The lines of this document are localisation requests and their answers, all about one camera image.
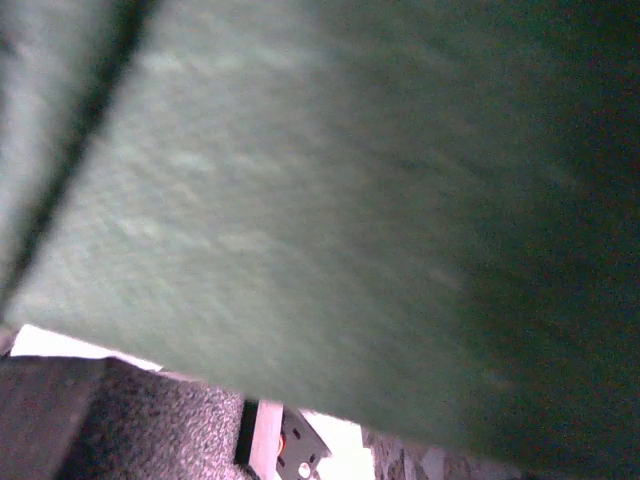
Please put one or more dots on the aluminium rail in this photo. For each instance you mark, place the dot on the aluminium rail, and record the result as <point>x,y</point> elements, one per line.
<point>276,442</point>

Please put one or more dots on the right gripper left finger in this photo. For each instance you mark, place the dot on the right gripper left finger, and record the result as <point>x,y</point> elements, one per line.
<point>69,418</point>

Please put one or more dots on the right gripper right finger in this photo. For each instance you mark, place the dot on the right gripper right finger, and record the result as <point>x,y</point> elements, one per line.
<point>396,459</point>

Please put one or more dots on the dark green cap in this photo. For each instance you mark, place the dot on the dark green cap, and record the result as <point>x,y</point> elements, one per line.
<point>422,216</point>

